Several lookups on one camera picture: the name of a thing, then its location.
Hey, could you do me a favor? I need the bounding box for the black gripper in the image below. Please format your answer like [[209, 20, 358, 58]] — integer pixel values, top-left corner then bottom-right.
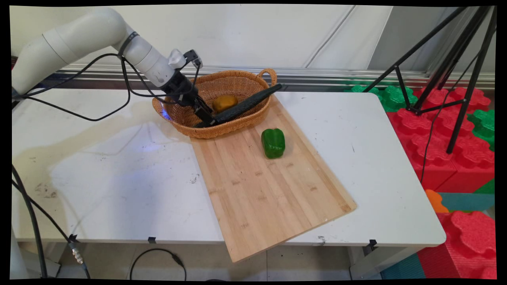
[[161, 70, 217, 127]]

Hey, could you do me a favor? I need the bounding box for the dark green cucumber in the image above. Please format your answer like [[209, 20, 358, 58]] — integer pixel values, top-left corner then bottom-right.
[[195, 83, 287, 128]]

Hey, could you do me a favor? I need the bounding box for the green bell pepper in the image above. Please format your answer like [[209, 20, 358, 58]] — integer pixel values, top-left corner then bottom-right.
[[261, 128, 286, 160]]

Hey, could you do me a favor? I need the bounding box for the yellow-orange round fruit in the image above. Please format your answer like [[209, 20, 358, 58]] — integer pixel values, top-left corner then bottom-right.
[[213, 94, 238, 114]]

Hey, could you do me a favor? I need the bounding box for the woven wicker basket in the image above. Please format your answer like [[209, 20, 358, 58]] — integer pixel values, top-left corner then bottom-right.
[[152, 68, 278, 139]]

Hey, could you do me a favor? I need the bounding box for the bamboo cutting board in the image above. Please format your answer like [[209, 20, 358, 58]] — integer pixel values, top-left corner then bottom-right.
[[190, 95, 357, 263]]

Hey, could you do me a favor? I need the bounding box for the green foam block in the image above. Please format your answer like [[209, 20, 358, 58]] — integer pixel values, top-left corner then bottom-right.
[[344, 84, 419, 113], [467, 108, 496, 152]]

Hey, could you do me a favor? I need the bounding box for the large red foam block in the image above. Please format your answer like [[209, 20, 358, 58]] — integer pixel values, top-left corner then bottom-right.
[[386, 86, 496, 194]]

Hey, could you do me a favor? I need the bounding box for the orange foam piece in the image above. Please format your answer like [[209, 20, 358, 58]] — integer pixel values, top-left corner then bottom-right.
[[425, 189, 450, 214]]

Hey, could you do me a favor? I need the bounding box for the black tripod stand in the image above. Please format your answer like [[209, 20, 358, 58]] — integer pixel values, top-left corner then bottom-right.
[[362, 6, 497, 155]]

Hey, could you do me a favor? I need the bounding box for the teal foam mat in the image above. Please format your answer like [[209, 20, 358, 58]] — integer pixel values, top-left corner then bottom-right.
[[439, 192, 496, 213]]

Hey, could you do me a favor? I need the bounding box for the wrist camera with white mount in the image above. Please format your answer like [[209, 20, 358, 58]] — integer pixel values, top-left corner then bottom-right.
[[168, 49, 203, 70]]

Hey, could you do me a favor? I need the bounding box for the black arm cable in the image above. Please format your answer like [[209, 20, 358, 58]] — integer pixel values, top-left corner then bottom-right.
[[12, 53, 200, 122]]

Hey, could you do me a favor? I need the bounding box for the aluminium wall rail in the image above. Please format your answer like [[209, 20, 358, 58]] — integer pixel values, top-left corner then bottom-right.
[[55, 65, 496, 91]]

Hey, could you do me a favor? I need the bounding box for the black looped cable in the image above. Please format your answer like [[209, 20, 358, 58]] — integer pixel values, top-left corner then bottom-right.
[[130, 248, 187, 281]]

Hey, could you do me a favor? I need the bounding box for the thick black cable with connector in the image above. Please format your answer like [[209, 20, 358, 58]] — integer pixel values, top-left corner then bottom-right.
[[11, 164, 91, 279]]

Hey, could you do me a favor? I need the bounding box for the thin black tripod cable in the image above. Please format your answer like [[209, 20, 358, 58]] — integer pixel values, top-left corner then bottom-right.
[[419, 51, 482, 184]]

